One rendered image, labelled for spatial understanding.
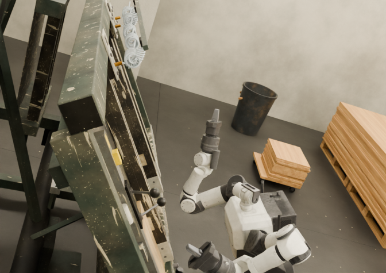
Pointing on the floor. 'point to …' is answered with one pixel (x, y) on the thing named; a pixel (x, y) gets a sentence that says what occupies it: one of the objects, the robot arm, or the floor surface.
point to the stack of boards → (360, 160)
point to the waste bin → (253, 108)
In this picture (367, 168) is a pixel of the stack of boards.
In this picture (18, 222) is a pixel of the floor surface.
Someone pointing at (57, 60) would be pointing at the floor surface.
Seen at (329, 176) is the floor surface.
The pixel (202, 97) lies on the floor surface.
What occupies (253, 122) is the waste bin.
